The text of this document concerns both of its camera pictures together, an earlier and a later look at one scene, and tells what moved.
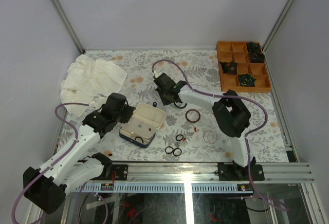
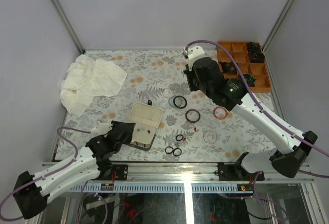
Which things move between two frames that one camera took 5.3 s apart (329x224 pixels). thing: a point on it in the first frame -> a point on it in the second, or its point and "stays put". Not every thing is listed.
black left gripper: x=129 y=111 -> x=115 y=125
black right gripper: x=165 y=101 -> x=189 y=74
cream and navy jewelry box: x=141 y=128 stays put
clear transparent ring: x=215 y=134 stays put
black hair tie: x=178 y=135 stays put
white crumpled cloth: x=86 y=78 stays put
